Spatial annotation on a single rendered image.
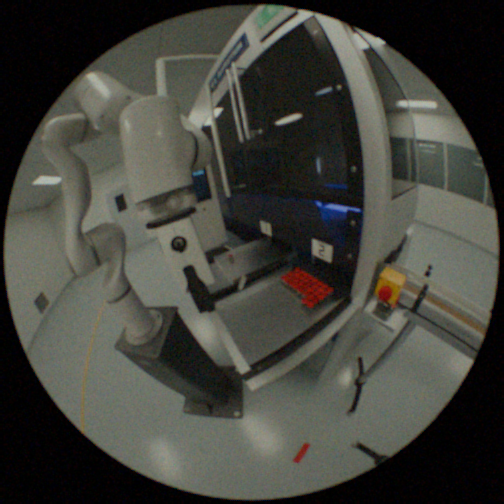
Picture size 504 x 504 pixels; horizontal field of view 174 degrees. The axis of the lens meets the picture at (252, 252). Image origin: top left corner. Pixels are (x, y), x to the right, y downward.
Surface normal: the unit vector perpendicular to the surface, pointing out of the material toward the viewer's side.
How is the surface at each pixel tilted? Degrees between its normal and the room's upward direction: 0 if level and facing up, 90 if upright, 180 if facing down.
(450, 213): 90
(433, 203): 90
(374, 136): 90
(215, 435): 0
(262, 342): 0
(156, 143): 90
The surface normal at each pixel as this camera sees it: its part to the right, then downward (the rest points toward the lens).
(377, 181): -0.86, 0.36
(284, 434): -0.17, -0.88
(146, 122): 0.41, 0.36
